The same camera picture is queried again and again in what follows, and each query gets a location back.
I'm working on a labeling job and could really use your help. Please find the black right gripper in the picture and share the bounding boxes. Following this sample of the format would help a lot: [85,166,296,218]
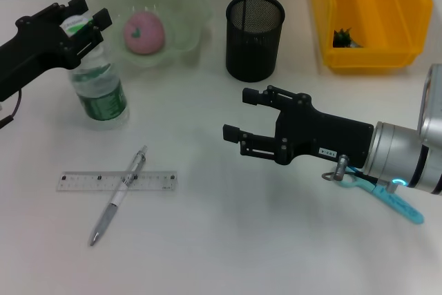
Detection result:
[222,84,376,169]

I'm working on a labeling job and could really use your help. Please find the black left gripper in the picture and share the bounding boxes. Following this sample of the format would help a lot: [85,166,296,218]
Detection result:
[0,0,113,102]

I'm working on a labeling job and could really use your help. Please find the pink toy peach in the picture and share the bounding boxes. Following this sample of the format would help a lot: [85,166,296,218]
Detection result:
[123,10,166,55]

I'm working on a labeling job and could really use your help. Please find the clear green-label water bottle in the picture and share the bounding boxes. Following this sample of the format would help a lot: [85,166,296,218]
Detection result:
[59,15,131,132]

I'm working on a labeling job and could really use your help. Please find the green plastic wrapper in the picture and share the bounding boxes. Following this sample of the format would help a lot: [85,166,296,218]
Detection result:
[331,27,363,49]

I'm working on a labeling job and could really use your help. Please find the black mesh pen holder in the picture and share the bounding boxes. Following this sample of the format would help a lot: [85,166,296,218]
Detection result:
[225,0,286,84]

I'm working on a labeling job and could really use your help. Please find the translucent green fruit bowl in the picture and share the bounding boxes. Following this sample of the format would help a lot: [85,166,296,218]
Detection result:
[84,0,213,68]

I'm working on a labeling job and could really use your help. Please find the grey white ballpoint pen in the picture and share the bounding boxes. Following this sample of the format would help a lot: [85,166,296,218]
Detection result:
[88,144,148,247]

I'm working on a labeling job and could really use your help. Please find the transparent plastic ruler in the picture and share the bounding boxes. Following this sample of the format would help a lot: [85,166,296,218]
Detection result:
[56,169,178,192]

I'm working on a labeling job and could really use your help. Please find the blue scissors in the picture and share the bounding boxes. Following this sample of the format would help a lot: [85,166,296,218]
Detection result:
[333,166,425,227]

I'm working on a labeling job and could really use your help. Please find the yellow plastic bin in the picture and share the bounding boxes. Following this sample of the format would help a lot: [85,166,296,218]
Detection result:
[309,0,434,75]

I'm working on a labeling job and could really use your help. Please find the right wrist cable with plug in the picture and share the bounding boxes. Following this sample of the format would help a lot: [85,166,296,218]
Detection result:
[320,154,350,182]

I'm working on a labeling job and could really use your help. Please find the wrist cable with plug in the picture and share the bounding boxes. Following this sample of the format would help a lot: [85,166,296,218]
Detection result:
[320,154,350,182]
[0,89,24,130]

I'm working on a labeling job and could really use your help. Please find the left wrist cable with plug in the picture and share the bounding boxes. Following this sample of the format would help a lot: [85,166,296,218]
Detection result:
[0,89,24,130]

